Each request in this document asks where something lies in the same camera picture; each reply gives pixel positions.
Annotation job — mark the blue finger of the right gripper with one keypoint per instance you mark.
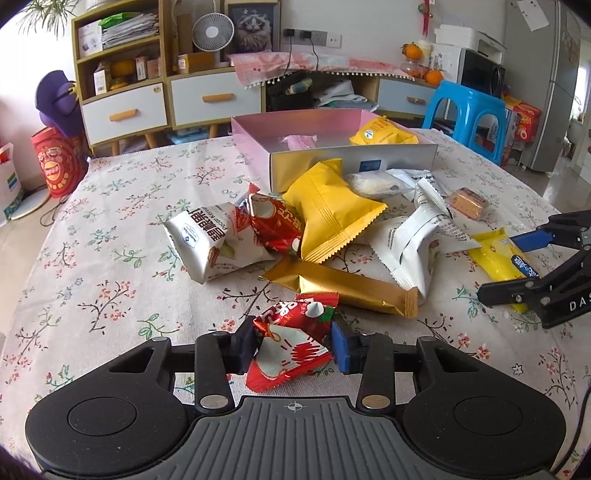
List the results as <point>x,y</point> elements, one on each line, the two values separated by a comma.
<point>533,240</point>
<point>524,291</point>

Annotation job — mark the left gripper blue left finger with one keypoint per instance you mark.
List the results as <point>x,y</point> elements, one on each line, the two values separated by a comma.
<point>244,345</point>

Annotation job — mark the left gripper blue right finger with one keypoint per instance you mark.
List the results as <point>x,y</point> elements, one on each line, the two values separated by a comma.
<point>348,348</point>

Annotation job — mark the small yellow snack packet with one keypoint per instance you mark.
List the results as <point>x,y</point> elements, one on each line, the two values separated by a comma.
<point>500,257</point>

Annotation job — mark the red strawberry snack packet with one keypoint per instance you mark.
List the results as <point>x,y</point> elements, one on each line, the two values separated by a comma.
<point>293,334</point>

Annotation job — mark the gold foil bar packet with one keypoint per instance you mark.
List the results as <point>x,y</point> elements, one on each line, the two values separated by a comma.
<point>353,289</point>

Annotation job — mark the brown biscuit clear packet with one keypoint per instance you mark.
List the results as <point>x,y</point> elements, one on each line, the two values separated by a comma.
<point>468,203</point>

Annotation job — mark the white printed snack packet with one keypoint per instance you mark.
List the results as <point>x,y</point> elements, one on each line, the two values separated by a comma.
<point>409,246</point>

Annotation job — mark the white nut snack packet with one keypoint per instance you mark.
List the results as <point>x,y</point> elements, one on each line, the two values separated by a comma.
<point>212,241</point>

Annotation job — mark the yellow pillow snack packet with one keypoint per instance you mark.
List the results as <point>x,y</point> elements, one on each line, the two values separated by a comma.
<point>333,214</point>

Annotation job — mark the large yellow sandwich cake packet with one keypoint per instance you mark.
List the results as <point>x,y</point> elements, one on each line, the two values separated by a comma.
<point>381,131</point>

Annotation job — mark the pink wafer snack packet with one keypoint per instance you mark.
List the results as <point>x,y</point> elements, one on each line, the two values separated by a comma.
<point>300,142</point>

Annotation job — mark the red and white snack packet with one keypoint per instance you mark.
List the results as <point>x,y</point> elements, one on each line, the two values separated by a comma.
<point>274,223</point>

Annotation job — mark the white green snack packet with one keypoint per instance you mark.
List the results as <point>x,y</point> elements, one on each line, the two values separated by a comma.
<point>411,177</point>

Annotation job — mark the clear bread roll packet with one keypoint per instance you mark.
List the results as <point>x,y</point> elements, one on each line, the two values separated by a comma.
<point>377,185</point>

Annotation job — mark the blue plastic stool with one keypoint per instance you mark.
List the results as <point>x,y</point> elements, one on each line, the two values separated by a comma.
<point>472,105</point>

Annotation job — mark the low wooden tv console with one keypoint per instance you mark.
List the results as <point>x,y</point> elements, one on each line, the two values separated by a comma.
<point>399,99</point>

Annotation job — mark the pink and silver cardboard box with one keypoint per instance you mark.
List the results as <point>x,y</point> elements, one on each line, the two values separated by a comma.
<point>258,139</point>

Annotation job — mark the orange fruit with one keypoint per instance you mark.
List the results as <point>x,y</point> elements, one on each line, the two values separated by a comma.
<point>412,52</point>

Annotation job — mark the red cylindrical gift bag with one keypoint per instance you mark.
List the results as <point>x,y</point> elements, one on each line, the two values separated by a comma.
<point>63,160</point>

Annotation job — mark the pink floral cabinet cloth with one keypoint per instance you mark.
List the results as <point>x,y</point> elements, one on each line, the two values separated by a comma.
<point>261,68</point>

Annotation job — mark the white shopping bag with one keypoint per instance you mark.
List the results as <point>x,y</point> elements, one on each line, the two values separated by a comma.
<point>11,190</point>

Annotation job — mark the purple plush toy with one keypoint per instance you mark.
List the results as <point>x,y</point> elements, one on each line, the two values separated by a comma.
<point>57,104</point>

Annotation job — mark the white desk fan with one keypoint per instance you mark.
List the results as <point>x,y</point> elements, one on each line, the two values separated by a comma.
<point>212,33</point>

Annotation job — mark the wooden cabinet with drawers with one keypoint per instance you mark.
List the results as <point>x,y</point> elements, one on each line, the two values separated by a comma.
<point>147,107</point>

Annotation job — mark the framed cat picture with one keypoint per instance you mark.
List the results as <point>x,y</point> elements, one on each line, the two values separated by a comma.
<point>257,26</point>

